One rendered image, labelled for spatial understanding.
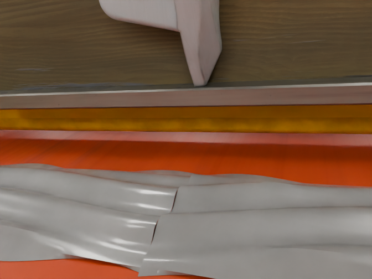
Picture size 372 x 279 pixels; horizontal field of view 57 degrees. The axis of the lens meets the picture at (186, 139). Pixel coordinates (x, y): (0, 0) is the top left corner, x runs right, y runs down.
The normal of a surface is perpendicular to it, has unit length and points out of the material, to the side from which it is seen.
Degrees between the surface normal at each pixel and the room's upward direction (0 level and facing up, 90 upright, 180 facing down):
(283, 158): 0
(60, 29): 90
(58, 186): 27
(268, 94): 90
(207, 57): 109
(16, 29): 90
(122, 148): 0
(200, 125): 90
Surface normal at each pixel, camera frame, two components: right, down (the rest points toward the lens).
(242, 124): -0.31, 0.38
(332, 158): -0.11, -0.92
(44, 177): -0.32, -0.60
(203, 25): 0.57, 0.53
